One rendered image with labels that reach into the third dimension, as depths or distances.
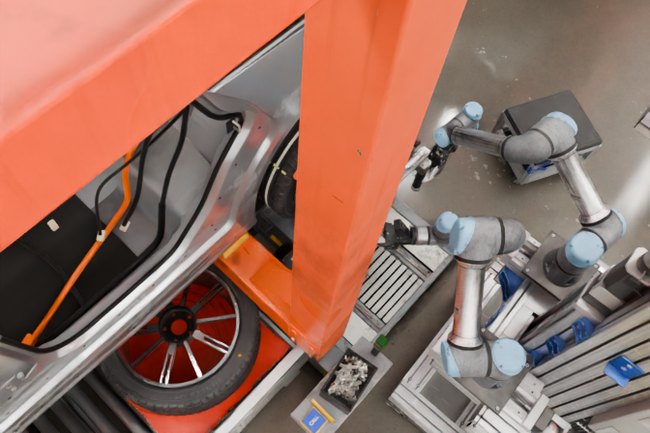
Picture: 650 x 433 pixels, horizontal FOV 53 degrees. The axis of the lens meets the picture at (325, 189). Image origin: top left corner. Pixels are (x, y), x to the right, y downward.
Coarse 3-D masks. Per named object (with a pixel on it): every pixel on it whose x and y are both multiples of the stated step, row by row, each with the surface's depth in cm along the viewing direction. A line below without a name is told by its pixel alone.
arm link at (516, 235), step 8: (480, 216) 238; (488, 216) 241; (504, 224) 198; (512, 224) 198; (520, 224) 202; (512, 232) 197; (520, 232) 199; (512, 240) 197; (520, 240) 198; (504, 248) 197; (512, 248) 198
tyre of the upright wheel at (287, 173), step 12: (288, 132) 229; (276, 156) 233; (288, 156) 230; (288, 168) 230; (264, 180) 240; (276, 180) 236; (288, 180) 232; (264, 192) 245; (276, 192) 238; (288, 192) 239; (276, 204) 244; (288, 204) 248; (288, 216) 259
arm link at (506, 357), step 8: (488, 344) 210; (496, 344) 208; (504, 344) 208; (512, 344) 209; (488, 352) 208; (496, 352) 206; (504, 352) 207; (512, 352) 208; (520, 352) 208; (488, 360) 207; (496, 360) 205; (504, 360) 206; (512, 360) 206; (520, 360) 207; (488, 368) 207; (496, 368) 207; (504, 368) 205; (512, 368) 205; (520, 368) 206; (488, 376) 210; (496, 376) 210; (504, 376) 210
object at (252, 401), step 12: (300, 348) 269; (288, 360) 267; (300, 360) 273; (276, 372) 264; (288, 372) 271; (264, 384) 262; (276, 384) 267; (252, 396) 259; (264, 396) 265; (240, 408) 257; (252, 408) 260; (228, 420) 255; (240, 420) 256; (216, 432) 253; (228, 432) 253
